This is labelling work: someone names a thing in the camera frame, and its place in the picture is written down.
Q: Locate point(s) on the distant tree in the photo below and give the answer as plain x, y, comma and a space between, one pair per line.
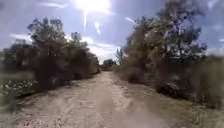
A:
108, 63

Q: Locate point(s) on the pale gravel dirt path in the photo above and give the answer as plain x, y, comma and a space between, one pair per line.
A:
96, 103

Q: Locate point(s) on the row of bushes and trees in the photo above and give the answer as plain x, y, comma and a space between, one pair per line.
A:
56, 56
170, 53

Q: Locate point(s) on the dry grass verge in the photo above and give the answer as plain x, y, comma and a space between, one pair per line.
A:
176, 110

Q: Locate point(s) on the green grass patch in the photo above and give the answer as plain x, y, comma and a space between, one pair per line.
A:
15, 88

